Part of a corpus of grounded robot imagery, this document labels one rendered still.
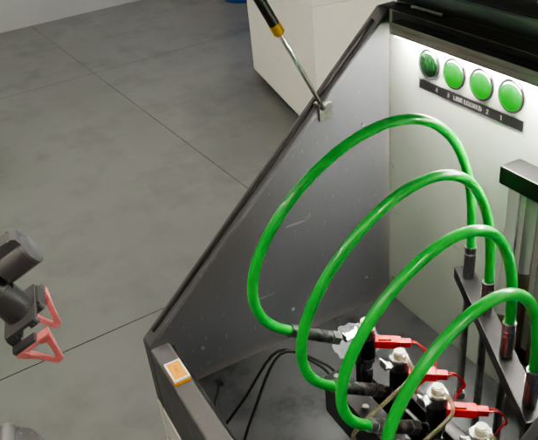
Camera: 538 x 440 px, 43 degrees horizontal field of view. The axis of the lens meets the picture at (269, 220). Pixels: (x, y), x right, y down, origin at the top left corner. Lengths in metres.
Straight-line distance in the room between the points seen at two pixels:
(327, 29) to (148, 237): 1.44
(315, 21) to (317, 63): 0.23
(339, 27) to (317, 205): 2.58
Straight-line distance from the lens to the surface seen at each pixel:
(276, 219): 0.85
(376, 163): 1.35
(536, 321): 0.85
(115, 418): 2.53
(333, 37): 3.82
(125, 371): 2.69
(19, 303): 1.22
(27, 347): 1.22
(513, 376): 0.99
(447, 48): 1.11
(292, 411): 1.30
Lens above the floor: 1.79
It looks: 32 degrees down
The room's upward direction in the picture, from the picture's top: 6 degrees counter-clockwise
